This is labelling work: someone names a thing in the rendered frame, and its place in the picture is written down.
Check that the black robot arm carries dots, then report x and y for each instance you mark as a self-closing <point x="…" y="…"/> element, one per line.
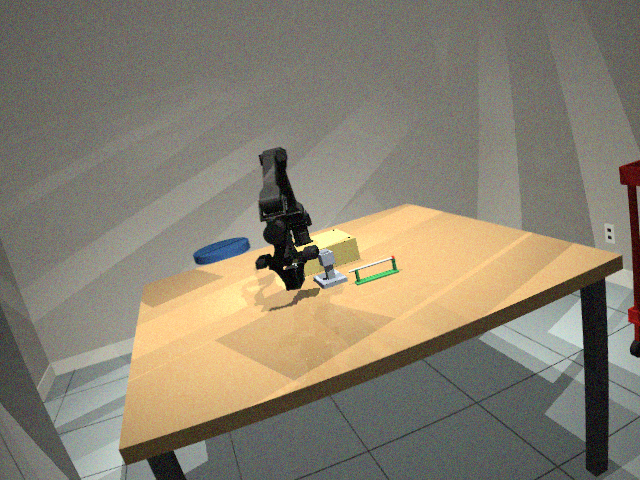
<point x="275" y="197"/>

